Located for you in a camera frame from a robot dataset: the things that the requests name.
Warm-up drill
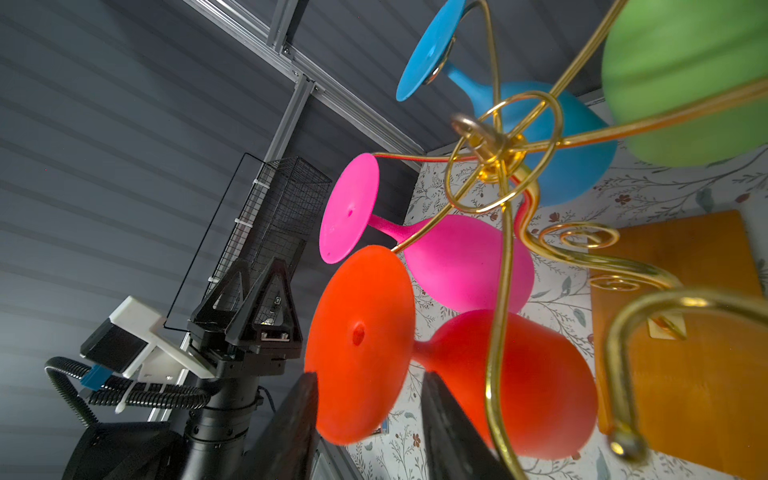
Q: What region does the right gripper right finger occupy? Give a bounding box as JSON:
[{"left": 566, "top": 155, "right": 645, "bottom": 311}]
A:
[{"left": 421, "top": 372, "right": 513, "bottom": 479}]

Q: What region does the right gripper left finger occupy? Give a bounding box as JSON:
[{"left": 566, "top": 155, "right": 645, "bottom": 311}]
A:
[{"left": 239, "top": 372, "right": 319, "bottom": 479}]

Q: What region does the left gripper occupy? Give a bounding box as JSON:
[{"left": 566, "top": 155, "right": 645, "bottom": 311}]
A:
[{"left": 188, "top": 257, "right": 303, "bottom": 379}]

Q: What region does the red wine glass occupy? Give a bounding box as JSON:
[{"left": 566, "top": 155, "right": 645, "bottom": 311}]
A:
[{"left": 305, "top": 246, "right": 598, "bottom": 460}]

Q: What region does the pink wine glass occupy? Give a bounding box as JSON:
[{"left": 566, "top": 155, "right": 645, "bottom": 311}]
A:
[{"left": 319, "top": 153, "right": 504, "bottom": 313}]

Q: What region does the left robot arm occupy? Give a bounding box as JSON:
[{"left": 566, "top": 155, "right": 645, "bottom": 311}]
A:
[{"left": 44, "top": 258, "right": 303, "bottom": 479}]

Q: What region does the orange wooden rack base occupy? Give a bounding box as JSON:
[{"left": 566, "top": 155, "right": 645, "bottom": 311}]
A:
[{"left": 606, "top": 211, "right": 767, "bottom": 479}]

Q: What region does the back left blue wine glass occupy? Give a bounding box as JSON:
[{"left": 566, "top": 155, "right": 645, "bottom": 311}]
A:
[{"left": 394, "top": 0, "right": 619, "bottom": 209}]

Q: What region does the back green wine glass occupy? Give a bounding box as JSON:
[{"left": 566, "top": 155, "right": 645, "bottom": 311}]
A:
[{"left": 602, "top": 0, "right": 767, "bottom": 167}]

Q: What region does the black wire side basket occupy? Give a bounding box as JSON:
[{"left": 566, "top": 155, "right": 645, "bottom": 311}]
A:
[{"left": 163, "top": 152, "right": 333, "bottom": 333}]

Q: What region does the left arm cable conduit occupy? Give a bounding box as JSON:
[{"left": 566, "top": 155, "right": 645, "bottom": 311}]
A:
[{"left": 44, "top": 356, "right": 212, "bottom": 428}]

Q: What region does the gold wire glass rack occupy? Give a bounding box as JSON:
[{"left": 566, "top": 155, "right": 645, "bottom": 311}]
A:
[{"left": 371, "top": 0, "right": 768, "bottom": 480}]

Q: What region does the aluminium frame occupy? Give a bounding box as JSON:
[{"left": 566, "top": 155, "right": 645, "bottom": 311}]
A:
[{"left": 143, "top": 0, "right": 427, "bottom": 421}]

